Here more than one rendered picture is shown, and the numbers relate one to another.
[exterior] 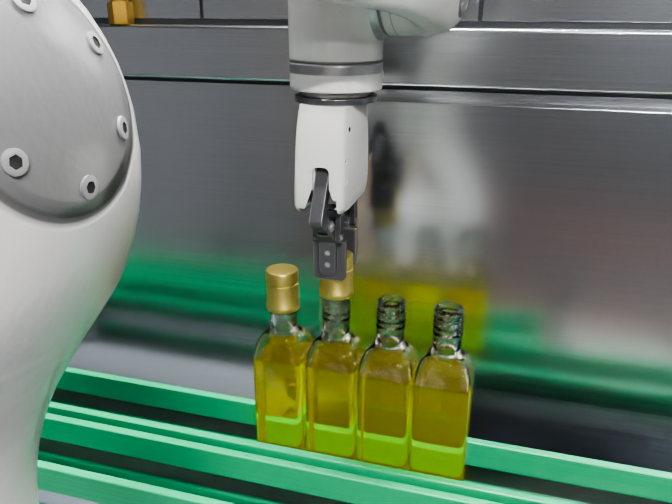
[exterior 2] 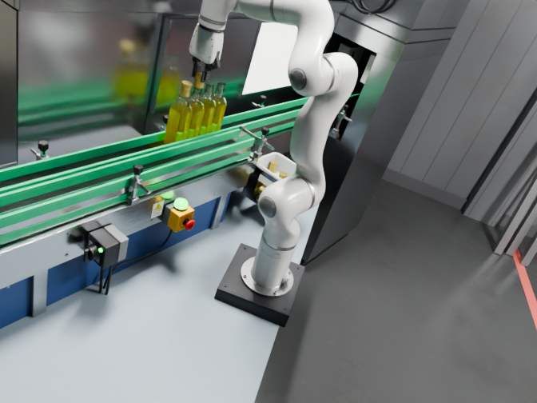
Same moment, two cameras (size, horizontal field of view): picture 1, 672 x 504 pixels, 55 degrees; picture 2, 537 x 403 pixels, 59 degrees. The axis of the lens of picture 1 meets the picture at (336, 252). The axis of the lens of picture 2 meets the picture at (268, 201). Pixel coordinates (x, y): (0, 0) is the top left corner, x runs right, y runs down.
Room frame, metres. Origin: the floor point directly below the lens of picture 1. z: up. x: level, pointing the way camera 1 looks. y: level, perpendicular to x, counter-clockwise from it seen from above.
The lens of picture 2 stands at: (-0.03, 1.40, 1.92)
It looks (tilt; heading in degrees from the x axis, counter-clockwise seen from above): 32 degrees down; 281
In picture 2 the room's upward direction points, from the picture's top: 20 degrees clockwise
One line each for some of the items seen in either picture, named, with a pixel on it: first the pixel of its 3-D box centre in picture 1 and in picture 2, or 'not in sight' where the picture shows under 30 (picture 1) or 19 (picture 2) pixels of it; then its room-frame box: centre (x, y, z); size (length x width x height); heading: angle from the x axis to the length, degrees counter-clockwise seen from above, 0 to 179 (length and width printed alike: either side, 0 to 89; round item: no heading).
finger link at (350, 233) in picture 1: (344, 228); (194, 65); (0.64, -0.01, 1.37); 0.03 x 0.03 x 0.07; 74
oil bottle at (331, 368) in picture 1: (336, 419); (188, 126); (0.61, 0.00, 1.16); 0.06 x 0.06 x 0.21; 74
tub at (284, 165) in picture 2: not in sight; (281, 177); (0.29, -0.29, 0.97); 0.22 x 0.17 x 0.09; 164
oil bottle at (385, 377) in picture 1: (387, 429); (200, 124); (0.59, -0.06, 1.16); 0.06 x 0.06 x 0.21; 73
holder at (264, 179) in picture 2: not in sight; (273, 183); (0.31, -0.30, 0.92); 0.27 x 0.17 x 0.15; 164
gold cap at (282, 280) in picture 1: (282, 288); (185, 89); (0.62, 0.06, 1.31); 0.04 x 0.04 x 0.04
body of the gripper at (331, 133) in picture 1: (336, 145); (208, 41); (0.61, 0.00, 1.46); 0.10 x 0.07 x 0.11; 164
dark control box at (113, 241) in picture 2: not in sight; (106, 246); (0.55, 0.50, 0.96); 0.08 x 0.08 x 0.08; 74
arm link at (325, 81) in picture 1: (336, 77); (211, 21); (0.61, 0.00, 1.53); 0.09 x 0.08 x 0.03; 164
